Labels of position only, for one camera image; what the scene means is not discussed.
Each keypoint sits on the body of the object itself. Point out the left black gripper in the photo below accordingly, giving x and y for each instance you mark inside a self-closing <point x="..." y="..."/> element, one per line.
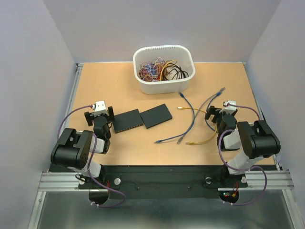
<point x="110" y="118"/>

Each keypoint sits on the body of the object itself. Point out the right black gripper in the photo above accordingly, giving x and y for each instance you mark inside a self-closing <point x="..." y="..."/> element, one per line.
<point x="212" y="110"/>

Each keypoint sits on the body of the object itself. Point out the black network switch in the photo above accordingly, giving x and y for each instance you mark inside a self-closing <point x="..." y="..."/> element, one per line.
<point x="126" y="121"/>
<point x="155" y="116"/>

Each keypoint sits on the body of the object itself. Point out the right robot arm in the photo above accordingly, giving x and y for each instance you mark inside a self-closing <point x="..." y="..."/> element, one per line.
<point x="241" y="144"/>

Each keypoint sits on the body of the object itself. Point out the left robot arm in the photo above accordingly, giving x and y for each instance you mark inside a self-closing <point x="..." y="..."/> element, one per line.
<point x="74" y="149"/>

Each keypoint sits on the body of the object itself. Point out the white plastic bin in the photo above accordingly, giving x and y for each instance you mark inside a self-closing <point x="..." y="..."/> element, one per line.
<point x="163" y="69"/>

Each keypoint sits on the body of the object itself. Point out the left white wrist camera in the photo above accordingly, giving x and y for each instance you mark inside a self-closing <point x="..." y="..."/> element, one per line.
<point x="99" y="108"/>

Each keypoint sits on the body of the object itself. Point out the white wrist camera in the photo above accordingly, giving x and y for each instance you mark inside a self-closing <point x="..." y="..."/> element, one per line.
<point x="228" y="107"/>
<point x="99" y="108"/>

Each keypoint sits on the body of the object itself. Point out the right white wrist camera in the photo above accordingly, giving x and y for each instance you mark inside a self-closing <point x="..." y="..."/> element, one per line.
<point x="228" y="107"/>

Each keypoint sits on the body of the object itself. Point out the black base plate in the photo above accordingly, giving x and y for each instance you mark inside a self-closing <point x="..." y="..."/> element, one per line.
<point x="164" y="182"/>

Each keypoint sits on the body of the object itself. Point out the aluminium frame rail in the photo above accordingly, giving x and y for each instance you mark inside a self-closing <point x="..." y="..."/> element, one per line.
<point x="66" y="182"/>

